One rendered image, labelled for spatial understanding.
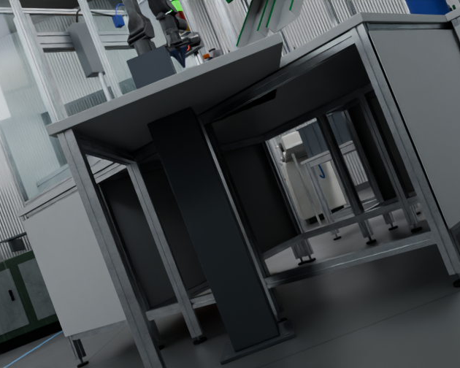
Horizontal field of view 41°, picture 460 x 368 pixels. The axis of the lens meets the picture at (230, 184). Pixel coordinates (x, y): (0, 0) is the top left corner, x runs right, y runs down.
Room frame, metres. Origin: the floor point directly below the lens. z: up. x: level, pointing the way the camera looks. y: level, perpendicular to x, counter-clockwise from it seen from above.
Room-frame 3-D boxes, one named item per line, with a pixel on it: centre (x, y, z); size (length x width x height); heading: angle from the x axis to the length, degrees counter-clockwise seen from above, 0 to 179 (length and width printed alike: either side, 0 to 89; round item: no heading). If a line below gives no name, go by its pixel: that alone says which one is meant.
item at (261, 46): (2.13, 0.06, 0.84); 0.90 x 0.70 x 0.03; 178
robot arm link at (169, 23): (2.34, 0.00, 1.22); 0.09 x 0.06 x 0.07; 153
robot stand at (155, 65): (2.14, 0.11, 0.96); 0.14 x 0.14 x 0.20; 88
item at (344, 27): (2.82, -0.42, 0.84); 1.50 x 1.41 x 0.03; 50
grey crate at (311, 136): (4.45, -0.96, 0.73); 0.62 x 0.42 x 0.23; 50
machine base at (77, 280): (3.51, 0.40, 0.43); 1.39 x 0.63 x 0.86; 140
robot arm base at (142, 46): (2.14, 0.10, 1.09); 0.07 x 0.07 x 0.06; 88
